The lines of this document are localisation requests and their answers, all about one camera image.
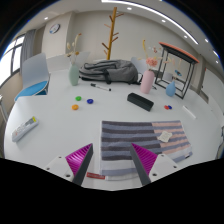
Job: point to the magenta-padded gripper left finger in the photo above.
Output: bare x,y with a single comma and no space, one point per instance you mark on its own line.
80,160

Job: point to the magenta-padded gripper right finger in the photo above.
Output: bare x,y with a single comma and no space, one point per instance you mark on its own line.
145,159

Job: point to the striped grey pink towel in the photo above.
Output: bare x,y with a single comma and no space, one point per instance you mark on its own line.
123,140

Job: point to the orange round magnet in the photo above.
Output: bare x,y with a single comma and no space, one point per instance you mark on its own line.
75,107

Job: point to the small red magnet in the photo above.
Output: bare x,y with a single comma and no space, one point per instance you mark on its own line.
166,107

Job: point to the small blue magnet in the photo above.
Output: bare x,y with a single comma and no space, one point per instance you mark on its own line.
170,107

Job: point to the black rectangular box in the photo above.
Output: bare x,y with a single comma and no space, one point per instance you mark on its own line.
140,101

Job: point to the blue round magnet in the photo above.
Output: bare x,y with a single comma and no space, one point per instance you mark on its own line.
90,101

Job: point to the green round magnet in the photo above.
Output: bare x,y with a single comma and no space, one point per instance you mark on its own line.
78,98

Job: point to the white remote control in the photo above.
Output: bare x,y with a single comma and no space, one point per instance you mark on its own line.
25,129

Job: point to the white rectangular bar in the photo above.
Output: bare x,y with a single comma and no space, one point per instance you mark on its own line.
189,112

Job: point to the blue vase with stems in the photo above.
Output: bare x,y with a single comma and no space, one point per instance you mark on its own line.
170,89

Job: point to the black white marker pen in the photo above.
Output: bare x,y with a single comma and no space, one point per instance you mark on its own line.
100,87

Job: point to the pink vase with flowers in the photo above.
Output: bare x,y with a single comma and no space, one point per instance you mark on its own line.
147,81

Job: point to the green vase with dried flowers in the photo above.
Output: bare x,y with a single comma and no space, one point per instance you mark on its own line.
73,75

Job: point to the white chair with blue seat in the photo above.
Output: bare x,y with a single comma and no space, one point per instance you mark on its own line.
33,87

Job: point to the grey backpack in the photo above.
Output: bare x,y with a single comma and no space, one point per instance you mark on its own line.
111,70

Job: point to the black stand with orange top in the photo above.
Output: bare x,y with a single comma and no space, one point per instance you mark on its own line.
181,53

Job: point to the window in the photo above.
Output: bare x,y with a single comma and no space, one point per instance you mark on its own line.
8,60

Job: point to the grey curtain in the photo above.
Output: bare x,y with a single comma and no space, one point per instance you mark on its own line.
28,46

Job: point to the wooden coat rack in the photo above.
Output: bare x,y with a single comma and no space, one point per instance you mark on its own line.
112,30

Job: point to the ceiling lights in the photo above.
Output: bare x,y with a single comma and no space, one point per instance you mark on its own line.
150,9

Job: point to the round wall clock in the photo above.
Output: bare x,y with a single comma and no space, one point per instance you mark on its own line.
54,28

